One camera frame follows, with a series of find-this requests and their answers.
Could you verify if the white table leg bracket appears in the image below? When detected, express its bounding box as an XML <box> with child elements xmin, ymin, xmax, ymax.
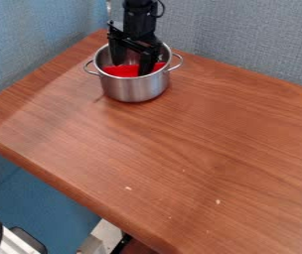
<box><xmin>76</xmin><ymin>219</ymin><xmax>123</xmax><ymax>254</ymax></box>

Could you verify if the black box on floor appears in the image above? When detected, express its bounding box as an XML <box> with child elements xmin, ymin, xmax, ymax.
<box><xmin>11</xmin><ymin>227</ymin><xmax>50</xmax><ymax>254</ymax></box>

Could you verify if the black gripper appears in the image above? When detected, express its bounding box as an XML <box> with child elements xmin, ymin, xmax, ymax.
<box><xmin>107</xmin><ymin>0</ymin><xmax>163</xmax><ymax>75</ymax></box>

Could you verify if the silver metal pot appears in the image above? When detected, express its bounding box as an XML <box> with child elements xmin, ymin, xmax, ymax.
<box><xmin>83</xmin><ymin>44</ymin><xmax>185</xmax><ymax>103</ymax></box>

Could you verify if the white ribbed radiator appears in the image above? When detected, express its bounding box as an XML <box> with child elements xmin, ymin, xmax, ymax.
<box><xmin>0</xmin><ymin>209</ymin><xmax>32</xmax><ymax>254</ymax></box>

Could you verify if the red object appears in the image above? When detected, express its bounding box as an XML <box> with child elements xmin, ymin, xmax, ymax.
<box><xmin>102</xmin><ymin>62</ymin><xmax>167</xmax><ymax>78</ymax></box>

